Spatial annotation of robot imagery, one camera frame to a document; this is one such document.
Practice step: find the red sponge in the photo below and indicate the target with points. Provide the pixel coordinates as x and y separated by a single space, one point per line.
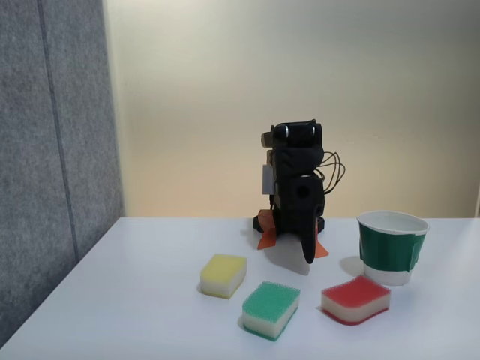
356 296

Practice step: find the orange tape strip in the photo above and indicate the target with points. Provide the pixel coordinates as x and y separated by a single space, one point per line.
321 249
267 240

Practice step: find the green sponge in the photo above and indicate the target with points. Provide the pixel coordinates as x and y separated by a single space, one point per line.
270 307

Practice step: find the white paper cup green band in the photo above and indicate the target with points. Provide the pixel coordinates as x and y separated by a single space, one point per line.
390 249

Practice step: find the yellow sponge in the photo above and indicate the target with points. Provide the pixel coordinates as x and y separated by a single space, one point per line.
223 273

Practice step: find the grey felt partition panel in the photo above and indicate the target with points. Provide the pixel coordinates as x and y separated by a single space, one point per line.
48 168

